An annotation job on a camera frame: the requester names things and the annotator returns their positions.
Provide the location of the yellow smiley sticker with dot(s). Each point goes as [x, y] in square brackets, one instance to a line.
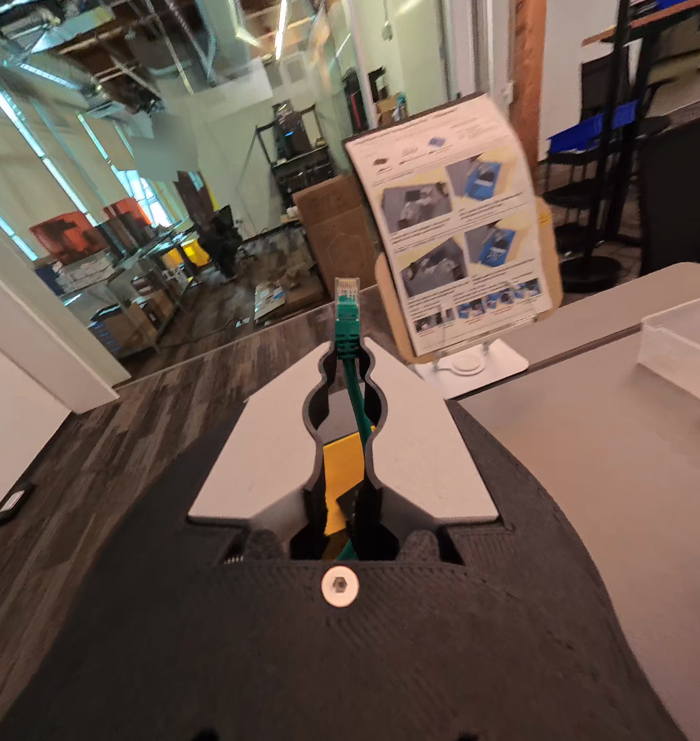
[544, 215]

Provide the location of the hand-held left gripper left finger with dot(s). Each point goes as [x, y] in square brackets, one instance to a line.
[257, 457]

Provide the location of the white stand base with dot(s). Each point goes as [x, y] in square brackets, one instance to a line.
[491, 362]

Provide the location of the orange printer covers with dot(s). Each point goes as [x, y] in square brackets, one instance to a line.
[66, 231]

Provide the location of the cardboard backing board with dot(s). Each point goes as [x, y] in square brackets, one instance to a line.
[393, 289]

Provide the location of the black equipment shelf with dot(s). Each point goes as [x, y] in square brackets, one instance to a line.
[298, 162]

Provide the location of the wooden post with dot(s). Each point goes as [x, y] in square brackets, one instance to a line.
[528, 87]

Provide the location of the black office chair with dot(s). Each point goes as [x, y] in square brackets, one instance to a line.
[222, 237]

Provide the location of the large cardboard box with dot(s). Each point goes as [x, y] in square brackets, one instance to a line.
[332, 231]

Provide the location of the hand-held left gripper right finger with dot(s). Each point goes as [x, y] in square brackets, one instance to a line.
[425, 457]

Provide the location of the clear plastic container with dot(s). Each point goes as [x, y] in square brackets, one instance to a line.
[682, 347]

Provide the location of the printed instruction sheet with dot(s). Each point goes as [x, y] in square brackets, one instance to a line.
[459, 231]

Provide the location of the metal shelving rack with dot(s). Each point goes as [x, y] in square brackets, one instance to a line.
[130, 289]

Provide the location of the black pole stand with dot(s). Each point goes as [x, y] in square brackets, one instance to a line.
[607, 173]

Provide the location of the blue storage bins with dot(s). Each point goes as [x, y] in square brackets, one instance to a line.
[593, 127]

